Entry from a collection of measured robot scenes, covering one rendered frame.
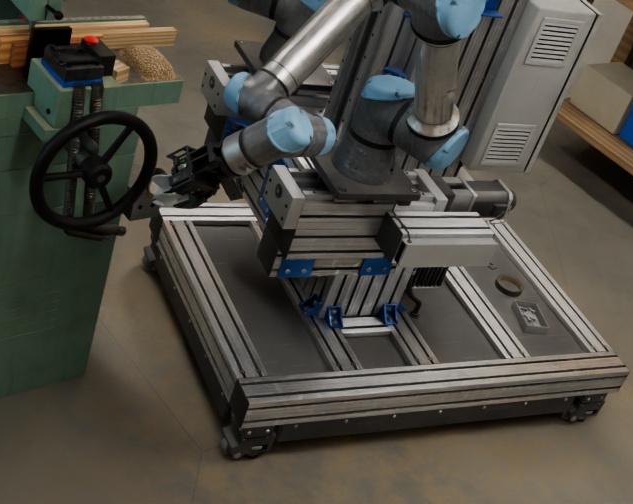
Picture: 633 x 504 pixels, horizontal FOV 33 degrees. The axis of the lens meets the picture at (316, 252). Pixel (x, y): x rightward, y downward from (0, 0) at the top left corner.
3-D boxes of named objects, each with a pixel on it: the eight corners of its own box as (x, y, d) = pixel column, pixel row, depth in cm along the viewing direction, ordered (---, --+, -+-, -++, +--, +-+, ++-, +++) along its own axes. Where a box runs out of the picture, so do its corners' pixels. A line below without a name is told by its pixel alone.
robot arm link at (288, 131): (323, 145, 188) (297, 145, 181) (274, 168, 194) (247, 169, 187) (308, 103, 189) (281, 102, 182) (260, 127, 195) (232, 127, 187)
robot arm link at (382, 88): (369, 113, 257) (387, 62, 250) (414, 141, 252) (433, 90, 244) (340, 123, 248) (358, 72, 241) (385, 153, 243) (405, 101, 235)
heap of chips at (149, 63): (146, 81, 241) (149, 66, 239) (115, 50, 249) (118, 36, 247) (179, 79, 247) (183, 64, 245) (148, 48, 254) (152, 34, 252)
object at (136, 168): (130, 222, 259) (136, 195, 255) (105, 193, 266) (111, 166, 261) (159, 217, 264) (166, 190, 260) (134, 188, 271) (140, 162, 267)
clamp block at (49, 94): (52, 129, 220) (58, 91, 215) (22, 95, 227) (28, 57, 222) (115, 122, 229) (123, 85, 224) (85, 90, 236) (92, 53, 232)
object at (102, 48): (62, 88, 216) (67, 63, 213) (38, 60, 222) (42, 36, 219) (120, 83, 224) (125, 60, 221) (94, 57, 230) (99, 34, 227)
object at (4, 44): (-2, 64, 229) (2, 40, 225) (-5, 60, 229) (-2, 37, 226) (99, 58, 244) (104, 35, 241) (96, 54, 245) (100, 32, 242)
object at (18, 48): (12, 68, 229) (15, 45, 226) (8, 63, 230) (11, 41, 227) (86, 63, 240) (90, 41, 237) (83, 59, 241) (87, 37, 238)
